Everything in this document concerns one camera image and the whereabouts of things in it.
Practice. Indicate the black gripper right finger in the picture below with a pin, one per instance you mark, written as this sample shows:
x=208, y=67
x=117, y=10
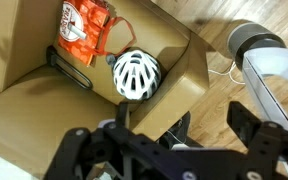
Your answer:
x=267, y=146

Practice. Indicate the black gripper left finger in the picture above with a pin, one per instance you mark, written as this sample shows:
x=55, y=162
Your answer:
x=84, y=150

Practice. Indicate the white vented bicycle helmet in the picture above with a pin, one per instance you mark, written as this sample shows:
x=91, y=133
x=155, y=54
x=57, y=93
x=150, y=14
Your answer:
x=135, y=75

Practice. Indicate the cardboard box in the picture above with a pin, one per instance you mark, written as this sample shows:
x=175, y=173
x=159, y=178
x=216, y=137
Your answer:
x=34, y=110

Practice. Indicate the black bicycle U-lock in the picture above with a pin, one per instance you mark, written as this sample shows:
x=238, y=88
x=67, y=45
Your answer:
x=67, y=68

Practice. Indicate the black shoe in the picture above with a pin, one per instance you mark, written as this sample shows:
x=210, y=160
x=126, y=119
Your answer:
x=180, y=128

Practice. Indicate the orange printed shopping bag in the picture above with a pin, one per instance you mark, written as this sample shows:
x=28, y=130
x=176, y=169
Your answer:
x=84, y=50

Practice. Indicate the white cylindrical tube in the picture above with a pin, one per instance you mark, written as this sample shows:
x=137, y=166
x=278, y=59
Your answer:
x=77, y=31

